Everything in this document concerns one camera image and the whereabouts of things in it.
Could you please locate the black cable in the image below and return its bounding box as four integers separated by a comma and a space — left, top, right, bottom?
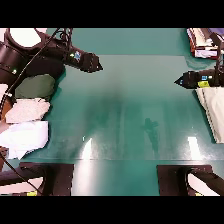
0, 27, 68, 111
0, 151, 45, 196

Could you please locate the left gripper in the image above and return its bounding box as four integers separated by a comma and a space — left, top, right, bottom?
80, 52, 104, 74

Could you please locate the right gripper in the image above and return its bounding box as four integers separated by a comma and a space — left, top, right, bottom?
173, 70, 201, 90

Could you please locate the dark green garment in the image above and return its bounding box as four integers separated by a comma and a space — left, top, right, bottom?
14, 73, 56, 100

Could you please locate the white textured garment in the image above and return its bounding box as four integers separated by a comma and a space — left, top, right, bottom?
4, 97, 51, 125

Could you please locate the cream garment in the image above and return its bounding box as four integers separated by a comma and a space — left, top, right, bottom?
195, 86, 224, 145

